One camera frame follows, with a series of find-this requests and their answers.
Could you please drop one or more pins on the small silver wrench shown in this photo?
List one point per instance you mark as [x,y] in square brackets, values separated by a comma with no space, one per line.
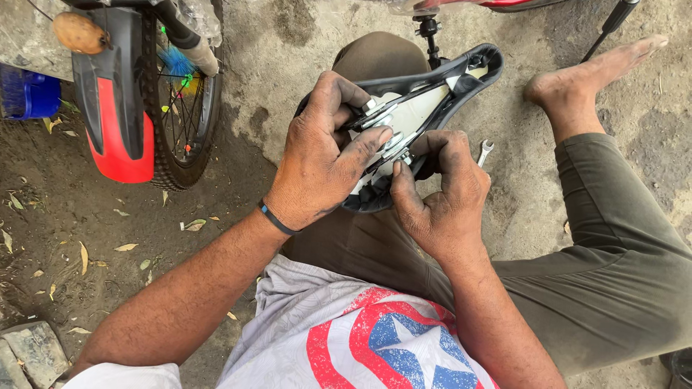
[485,149]

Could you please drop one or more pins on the black and blue wristband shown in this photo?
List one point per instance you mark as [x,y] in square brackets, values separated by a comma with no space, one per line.
[275,220]

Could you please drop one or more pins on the person's grey printed shirt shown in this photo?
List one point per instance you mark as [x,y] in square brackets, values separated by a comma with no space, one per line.
[303,335]

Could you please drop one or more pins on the red and black mudguard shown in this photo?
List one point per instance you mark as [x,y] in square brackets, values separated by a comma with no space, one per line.
[116,108]

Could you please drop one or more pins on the red bicycle frame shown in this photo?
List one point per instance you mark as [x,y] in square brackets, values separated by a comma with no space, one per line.
[513,3]

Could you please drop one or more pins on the plastic-wrapped bicycle fork leg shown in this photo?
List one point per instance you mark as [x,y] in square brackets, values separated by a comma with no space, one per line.
[194,40]

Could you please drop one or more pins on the blue brush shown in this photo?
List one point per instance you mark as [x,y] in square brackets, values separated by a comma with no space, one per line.
[30,94]

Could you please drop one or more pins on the bicycle wheel with knobby tyre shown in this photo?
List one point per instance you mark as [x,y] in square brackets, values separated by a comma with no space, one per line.
[186,113]

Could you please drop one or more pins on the person's right hand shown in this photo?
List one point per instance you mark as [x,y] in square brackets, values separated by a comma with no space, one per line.
[451,210]

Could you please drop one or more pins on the dark round container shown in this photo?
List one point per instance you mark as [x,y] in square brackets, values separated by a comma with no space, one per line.
[680,370]

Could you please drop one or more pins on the black metal rod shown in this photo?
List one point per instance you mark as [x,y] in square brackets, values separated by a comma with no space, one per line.
[613,21]

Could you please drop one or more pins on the grey stone block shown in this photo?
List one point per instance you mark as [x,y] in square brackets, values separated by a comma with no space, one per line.
[32,354]

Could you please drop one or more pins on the black bicycle saddle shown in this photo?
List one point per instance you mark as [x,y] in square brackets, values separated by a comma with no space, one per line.
[478,59]

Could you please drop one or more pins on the black seat post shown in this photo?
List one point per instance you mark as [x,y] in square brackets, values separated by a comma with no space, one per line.
[431,32]

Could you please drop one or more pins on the silver saddle clamp bolt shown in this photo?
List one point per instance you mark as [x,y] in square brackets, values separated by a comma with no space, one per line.
[385,114]

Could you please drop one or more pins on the person's bare right foot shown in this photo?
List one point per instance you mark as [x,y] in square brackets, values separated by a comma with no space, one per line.
[573,86]

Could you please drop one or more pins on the person's olive trousers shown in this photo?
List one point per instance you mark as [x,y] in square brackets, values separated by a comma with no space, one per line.
[594,281]

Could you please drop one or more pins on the blue spoke brush ornament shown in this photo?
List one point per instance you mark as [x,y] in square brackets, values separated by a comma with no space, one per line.
[175,62]

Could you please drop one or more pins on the person's left hand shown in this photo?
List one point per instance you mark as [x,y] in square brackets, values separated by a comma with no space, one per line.
[311,162]

